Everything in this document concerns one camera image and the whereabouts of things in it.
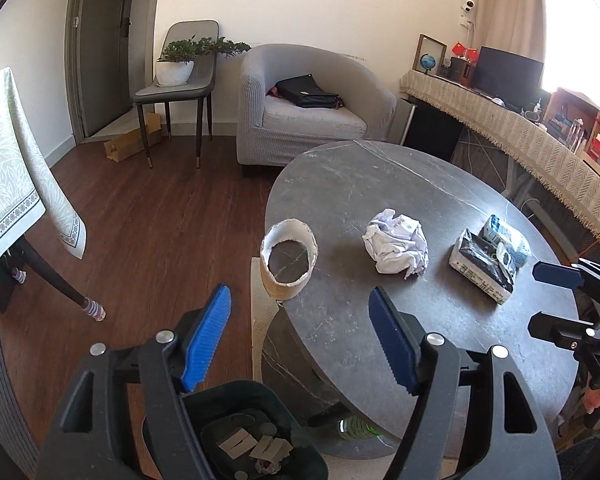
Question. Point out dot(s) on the black monitor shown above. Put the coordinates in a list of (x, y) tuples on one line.
[(505, 72)]

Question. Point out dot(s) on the small printed box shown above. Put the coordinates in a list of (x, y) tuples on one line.
[(472, 260)]

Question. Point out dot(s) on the dark green trash bin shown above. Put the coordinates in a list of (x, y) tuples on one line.
[(230, 395)]

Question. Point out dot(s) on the person's right hand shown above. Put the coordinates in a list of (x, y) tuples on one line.
[(594, 400)]

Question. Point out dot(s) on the dark ribbed floor mat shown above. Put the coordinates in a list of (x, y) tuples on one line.
[(5, 400)]

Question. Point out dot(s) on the small red flag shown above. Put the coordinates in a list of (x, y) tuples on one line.
[(471, 55), (458, 48)]

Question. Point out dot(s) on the brown cardboard box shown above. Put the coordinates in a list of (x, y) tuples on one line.
[(125, 146)]

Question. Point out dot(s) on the white security camera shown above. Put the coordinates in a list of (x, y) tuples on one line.
[(469, 6)]

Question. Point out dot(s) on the white desk frame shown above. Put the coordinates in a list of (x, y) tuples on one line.
[(517, 180)]

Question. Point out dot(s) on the green plastic bottle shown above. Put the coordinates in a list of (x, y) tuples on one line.
[(360, 429)]

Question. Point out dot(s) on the grey door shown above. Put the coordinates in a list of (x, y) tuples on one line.
[(105, 60)]

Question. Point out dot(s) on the brown speaker box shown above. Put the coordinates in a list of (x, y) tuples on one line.
[(460, 70)]

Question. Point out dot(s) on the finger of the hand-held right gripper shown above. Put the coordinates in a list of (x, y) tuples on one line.
[(555, 329), (555, 275)]

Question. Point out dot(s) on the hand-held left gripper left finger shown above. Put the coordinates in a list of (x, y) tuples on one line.
[(207, 340)]

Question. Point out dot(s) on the grey dining chair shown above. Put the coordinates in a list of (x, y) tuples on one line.
[(200, 35)]

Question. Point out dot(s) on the black cabinet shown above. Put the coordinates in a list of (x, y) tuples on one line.
[(430, 130)]

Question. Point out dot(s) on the wooden picture frame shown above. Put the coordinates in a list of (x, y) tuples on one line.
[(437, 45)]

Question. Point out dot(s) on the small blue globe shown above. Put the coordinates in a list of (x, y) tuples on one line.
[(427, 61)]

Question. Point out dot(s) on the black bag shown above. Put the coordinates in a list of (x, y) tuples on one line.
[(305, 90)]

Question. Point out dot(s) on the grey armchair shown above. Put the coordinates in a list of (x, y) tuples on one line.
[(260, 110)]

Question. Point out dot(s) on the dark table leg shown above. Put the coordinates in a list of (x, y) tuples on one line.
[(50, 275)]

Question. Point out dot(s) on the white paper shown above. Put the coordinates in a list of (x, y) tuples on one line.
[(395, 250)]

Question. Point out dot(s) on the potted plant in white pot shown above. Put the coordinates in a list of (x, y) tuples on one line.
[(175, 74)]

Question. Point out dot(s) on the round grey marble table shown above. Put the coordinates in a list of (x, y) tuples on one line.
[(340, 320)]

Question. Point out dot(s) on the black storage box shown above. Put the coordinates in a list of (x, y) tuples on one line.
[(0, 295)]

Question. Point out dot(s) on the side desk with fringed cloth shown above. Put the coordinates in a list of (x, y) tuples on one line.
[(530, 140)]

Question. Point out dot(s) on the table with patterned cloth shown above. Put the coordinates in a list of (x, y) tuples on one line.
[(10, 170)]

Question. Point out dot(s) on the light blue plastic package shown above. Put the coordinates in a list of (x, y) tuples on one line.
[(505, 235)]

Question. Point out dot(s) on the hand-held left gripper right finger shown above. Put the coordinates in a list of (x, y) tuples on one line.
[(392, 340)]

